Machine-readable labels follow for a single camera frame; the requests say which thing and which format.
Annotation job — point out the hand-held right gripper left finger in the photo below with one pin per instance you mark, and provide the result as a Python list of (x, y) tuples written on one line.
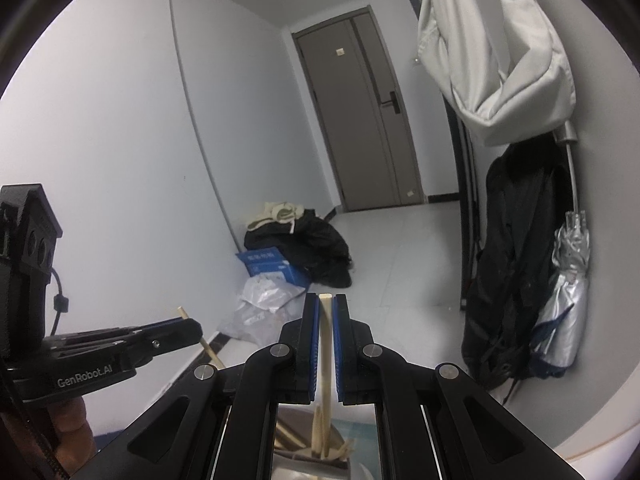
[(311, 355)]

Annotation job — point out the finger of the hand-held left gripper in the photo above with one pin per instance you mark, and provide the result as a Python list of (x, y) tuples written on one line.
[(167, 325), (170, 342)]

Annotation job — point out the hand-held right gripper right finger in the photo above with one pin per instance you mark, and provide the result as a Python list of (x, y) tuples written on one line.
[(342, 355)]

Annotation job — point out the white utensil holder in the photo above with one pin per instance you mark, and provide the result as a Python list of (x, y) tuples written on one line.
[(300, 467)]

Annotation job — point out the person's left hand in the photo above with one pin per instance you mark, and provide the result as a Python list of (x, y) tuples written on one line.
[(72, 430)]

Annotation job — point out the grey plastic parcel bag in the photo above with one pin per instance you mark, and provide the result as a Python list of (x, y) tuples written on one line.
[(250, 325)]

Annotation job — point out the white plastic parcel bag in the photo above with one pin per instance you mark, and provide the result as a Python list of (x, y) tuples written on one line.
[(267, 295)]

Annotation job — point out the teal plaid mat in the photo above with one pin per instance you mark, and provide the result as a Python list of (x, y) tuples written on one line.
[(362, 440)]

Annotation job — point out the blue cardboard box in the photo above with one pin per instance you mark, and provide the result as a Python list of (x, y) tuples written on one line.
[(267, 262)]

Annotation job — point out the black clothes pile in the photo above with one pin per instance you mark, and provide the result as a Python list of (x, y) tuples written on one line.
[(320, 245)]

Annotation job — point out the beige knitted cloth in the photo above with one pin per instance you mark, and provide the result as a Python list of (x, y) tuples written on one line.
[(275, 215)]

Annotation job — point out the black hanging jacket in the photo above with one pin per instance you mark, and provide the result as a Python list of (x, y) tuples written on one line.
[(505, 260)]

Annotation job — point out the grey entrance door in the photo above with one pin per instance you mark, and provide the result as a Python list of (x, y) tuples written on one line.
[(350, 135)]

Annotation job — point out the silver folding umbrella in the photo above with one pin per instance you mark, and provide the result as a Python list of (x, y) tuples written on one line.
[(565, 310)]

